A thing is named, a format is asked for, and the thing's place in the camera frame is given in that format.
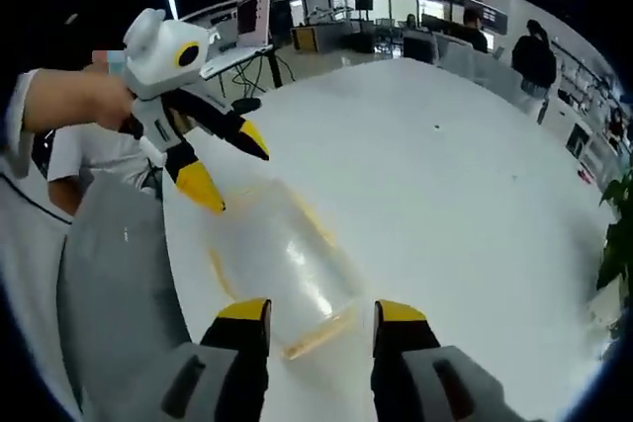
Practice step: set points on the clear box with orange buckle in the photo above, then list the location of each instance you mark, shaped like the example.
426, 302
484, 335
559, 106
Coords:
297, 264

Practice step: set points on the open laptop pink screen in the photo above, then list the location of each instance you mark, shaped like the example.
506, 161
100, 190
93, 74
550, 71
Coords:
252, 17

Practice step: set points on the potted green plant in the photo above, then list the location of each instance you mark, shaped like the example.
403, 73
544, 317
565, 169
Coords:
618, 244

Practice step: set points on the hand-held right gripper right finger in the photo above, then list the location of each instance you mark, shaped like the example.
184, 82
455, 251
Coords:
400, 377

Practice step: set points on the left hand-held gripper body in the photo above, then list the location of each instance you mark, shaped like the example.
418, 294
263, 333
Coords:
158, 56

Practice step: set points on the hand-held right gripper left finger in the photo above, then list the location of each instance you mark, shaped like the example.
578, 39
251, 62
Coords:
232, 372

